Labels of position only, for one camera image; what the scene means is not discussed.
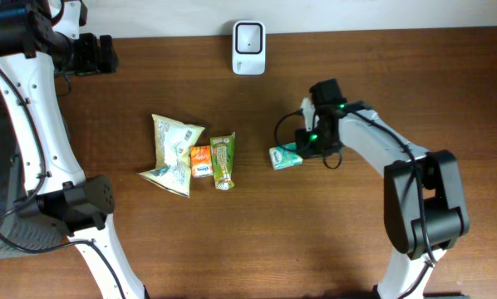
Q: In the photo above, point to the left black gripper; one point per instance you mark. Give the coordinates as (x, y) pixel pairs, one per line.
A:
(95, 63)

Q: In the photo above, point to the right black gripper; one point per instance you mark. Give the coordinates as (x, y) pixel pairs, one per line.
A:
(305, 148)

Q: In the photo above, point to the teal tissue pack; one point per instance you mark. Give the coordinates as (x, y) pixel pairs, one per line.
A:
(285, 156)

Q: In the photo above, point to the green snack tube packet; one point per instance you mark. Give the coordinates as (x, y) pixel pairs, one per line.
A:
(222, 150)

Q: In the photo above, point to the beige snack bag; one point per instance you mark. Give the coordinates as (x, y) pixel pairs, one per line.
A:
(173, 142)

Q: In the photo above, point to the orange small carton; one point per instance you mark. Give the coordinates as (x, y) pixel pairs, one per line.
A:
(201, 161)

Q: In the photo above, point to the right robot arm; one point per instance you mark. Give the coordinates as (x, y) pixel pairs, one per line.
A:
(425, 211)

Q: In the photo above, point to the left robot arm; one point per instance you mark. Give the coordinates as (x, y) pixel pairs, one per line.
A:
(61, 207)

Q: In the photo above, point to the white barcode scanner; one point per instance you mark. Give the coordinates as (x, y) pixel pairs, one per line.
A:
(248, 48)

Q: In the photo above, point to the dark grey plastic basket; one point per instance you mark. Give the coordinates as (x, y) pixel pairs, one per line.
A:
(3, 207)

